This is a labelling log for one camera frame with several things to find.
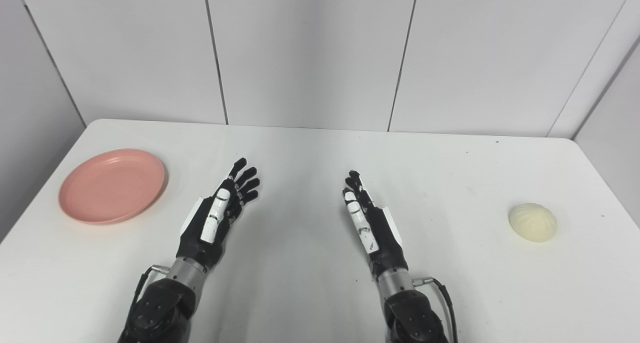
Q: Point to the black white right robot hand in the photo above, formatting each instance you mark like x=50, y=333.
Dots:
x=372, y=228

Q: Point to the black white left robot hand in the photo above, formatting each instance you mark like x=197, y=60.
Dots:
x=212, y=223

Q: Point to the pink plate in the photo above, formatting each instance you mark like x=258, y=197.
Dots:
x=112, y=185

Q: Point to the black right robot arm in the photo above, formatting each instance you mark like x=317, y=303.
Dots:
x=412, y=313

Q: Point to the white steamed bun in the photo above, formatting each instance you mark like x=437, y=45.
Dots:
x=533, y=222

